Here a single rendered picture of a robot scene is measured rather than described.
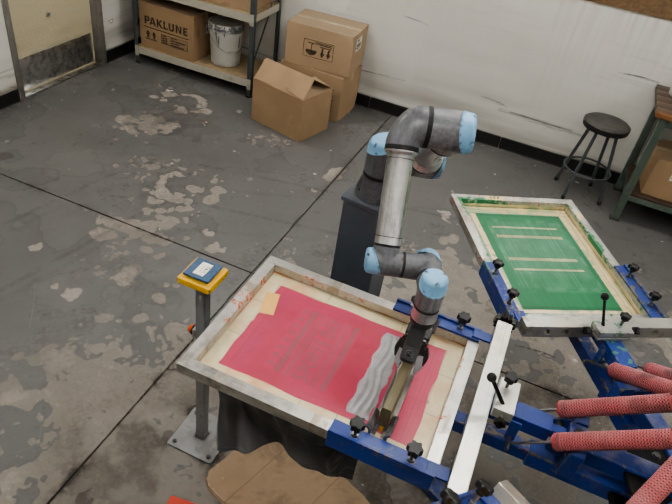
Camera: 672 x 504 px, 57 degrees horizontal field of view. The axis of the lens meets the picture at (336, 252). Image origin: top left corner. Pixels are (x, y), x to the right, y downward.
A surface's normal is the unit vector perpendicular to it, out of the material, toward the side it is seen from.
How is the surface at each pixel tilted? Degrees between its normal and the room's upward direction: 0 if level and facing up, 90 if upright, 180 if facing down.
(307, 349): 0
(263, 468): 0
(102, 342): 0
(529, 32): 90
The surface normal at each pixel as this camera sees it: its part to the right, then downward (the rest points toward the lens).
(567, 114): -0.39, 0.53
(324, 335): 0.14, -0.78
